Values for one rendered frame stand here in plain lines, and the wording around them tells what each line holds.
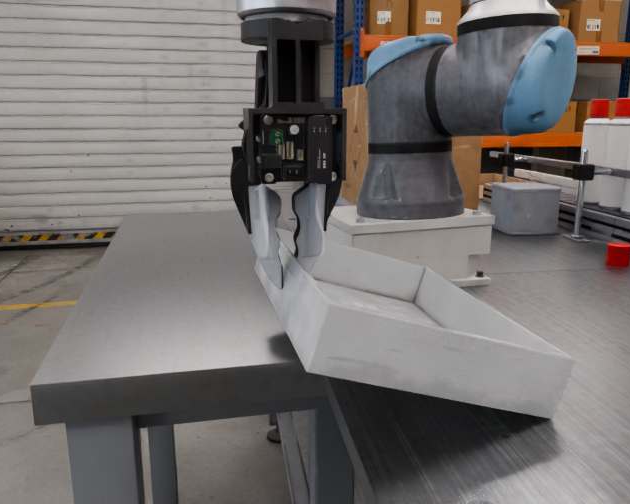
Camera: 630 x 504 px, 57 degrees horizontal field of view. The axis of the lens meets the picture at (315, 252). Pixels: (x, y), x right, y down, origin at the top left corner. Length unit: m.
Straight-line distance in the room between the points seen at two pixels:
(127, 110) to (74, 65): 0.49
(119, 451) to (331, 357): 0.28
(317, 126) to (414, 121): 0.36
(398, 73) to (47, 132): 4.41
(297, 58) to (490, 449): 0.30
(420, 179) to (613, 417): 0.39
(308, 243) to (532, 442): 0.23
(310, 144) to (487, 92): 0.33
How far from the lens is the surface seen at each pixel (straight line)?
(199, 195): 4.99
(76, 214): 5.08
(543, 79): 0.70
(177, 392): 0.56
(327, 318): 0.38
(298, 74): 0.42
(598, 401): 0.54
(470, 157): 1.28
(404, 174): 0.78
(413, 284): 0.70
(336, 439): 0.88
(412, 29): 4.72
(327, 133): 0.43
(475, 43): 0.73
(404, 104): 0.77
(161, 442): 1.54
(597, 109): 1.29
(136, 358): 0.59
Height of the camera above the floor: 1.06
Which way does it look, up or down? 13 degrees down
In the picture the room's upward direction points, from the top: straight up
